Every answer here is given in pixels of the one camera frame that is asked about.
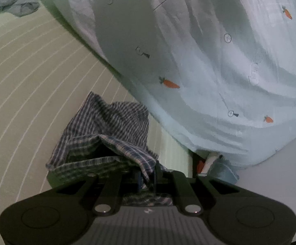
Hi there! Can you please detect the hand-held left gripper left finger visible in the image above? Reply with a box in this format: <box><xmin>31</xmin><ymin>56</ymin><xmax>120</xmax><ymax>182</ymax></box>
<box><xmin>53</xmin><ymin>169</ymin><xmax>142</xmax><ymax>215</ymax></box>

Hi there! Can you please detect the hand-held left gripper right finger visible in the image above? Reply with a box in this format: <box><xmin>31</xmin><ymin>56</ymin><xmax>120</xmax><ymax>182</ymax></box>
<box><xmin>152</xmin><ymin>162</ymin><xmax>240</xmax><ymax>215</ymax></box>

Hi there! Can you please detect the blue checked shirt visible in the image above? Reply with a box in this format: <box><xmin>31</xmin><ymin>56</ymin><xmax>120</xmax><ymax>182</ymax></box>
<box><xmin>45</xmin><ymin>91</ymin><xmax>174</xmax><ymax>207</ymax></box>

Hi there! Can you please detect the white tube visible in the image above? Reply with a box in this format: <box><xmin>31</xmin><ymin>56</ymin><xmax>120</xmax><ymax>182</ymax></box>
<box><xmin>202</xmin><ymin>154</ymin><xmax>224</xmax><ymax>175</ymax></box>

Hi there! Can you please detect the small blue cloth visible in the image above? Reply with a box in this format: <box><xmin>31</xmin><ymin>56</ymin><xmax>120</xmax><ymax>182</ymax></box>
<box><xmin>209</xmin><ymin>157</ymin><xmax>240</xmax><ymax>184</ymax></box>

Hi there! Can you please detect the light blue carrot-print blanket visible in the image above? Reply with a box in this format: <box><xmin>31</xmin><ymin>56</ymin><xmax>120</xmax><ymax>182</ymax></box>
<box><xmin>39</xmin><ymin>0</ymin><xmax>296</xmax><ymax>169</ymax></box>

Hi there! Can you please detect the green striped mat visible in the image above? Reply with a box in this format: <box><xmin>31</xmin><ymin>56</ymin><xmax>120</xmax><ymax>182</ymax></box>
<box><xmin>0</xmin><ymin>0</ymin><xmax>193</xmax><ymax>210</ymax></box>

